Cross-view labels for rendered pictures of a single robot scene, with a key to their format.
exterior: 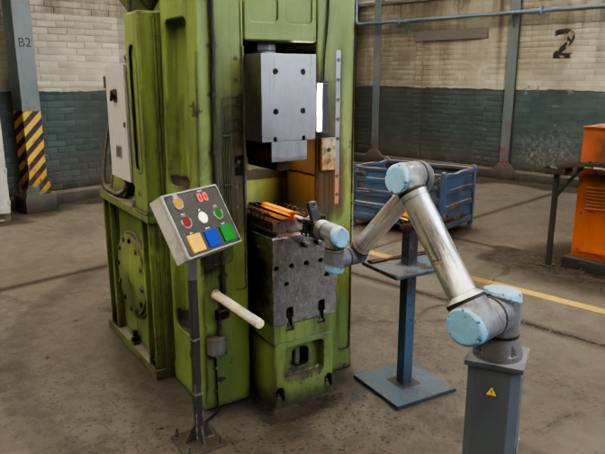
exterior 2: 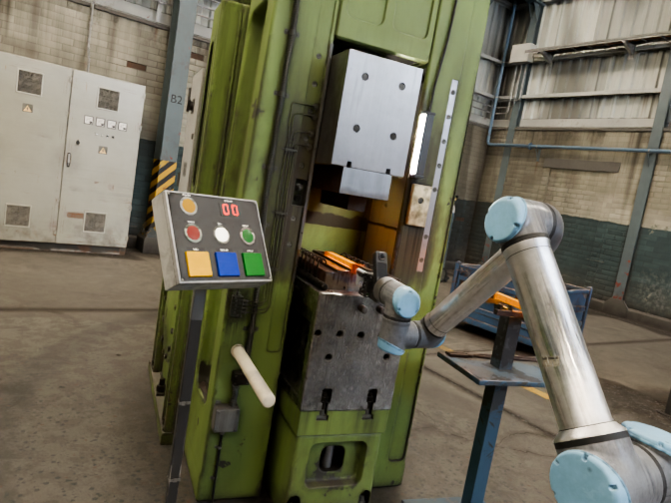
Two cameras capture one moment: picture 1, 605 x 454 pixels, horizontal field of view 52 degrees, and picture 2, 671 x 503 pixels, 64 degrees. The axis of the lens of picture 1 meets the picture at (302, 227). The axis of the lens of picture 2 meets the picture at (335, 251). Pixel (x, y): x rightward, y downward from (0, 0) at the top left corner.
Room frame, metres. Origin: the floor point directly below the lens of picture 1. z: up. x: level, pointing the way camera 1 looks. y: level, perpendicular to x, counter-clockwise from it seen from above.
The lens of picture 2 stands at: (0.98, -0.19, 1.29)
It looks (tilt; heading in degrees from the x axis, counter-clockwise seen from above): 7 degrees down; 9
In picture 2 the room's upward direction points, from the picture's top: 10 degrees clockwise
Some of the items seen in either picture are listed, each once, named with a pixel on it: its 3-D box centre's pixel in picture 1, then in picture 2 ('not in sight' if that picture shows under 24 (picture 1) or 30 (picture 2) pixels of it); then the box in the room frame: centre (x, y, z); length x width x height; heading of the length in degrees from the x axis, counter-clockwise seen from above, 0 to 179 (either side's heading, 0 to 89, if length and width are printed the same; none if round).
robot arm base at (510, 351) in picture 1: (498, 341); not in sight; (2.24, -0.77, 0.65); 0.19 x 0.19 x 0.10
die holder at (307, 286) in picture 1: (277, 263); (330, 330); (3.15, 0.13, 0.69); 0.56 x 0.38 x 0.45; 33
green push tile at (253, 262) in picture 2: (227, 232); (252, 264); (2.58, 0.33, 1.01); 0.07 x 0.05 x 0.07; 148
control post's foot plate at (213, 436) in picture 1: (198, 432); not in sight; (2.57, 0.49, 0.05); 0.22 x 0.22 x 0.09; 33
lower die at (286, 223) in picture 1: (268, 216); (329, 268); (3.11, 0.18, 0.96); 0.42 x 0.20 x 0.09; 33
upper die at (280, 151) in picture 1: (267, 147); (343, 181); (3.11, 0.18, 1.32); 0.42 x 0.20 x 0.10; 33
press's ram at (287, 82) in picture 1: (274, 96); (363, 121); (3.14, 0.14, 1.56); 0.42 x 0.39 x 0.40; 33
